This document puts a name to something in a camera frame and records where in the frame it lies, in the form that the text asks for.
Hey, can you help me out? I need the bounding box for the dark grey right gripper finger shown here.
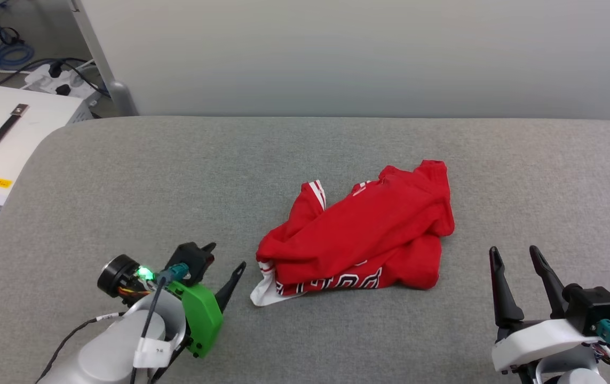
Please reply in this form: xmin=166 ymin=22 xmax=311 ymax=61
xmin=489 ymin=246 xmax=525 ymax=327
xmin=529 ymin=245 xmax=570 ymax=320

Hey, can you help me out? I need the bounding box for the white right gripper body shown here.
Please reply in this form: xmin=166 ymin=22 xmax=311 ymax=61
xmin=491 ymin=318 xmax=605 ymax=373

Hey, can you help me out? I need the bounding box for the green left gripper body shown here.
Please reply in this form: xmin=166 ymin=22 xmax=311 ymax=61
xmin=97 ymin=254 xmax=224 ymax=358

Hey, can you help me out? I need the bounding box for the red Bulls basketball jersey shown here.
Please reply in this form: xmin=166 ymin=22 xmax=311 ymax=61
xmin=250 ymin=159 xmax=455 ymax=307

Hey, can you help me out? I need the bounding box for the grey fabric sofa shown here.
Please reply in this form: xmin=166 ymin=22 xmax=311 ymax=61
xmin=0 ymin=116 xmax=610 ymax=384

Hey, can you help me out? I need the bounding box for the white equipment box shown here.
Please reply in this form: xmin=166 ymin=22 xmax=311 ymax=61
xmin=0 ymin=85 xmax=93 ymax=231

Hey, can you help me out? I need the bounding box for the white power strip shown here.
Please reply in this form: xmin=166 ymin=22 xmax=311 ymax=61
xmin=23 ymin=61 xmax=101 ymax=106

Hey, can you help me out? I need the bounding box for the white partition panel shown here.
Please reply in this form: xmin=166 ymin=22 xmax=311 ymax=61
xmin=80 ymin=0 xmax=610 ymax=120

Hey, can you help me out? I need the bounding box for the left teal-plug camera cable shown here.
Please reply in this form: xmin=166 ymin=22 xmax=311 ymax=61
xmin=130 ymin=263 xmax=189 ymax=384

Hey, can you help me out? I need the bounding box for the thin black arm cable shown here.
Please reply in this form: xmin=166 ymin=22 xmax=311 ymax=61
xmin=35 ymin=312 xmax=126 ymax=384

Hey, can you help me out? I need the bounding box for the grey metal partition post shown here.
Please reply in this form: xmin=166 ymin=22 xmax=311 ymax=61
xmin=68 ymin=0 xmax=139 ymax=117

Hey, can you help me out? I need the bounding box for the black power cable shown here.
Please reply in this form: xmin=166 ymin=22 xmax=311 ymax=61
xmin=0 ymin=56 xmax=112 ymax=99

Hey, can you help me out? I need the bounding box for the blue coiled cable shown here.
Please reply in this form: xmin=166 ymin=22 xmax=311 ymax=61
xmin=0 ymin=0 xmax=35 ymax=69

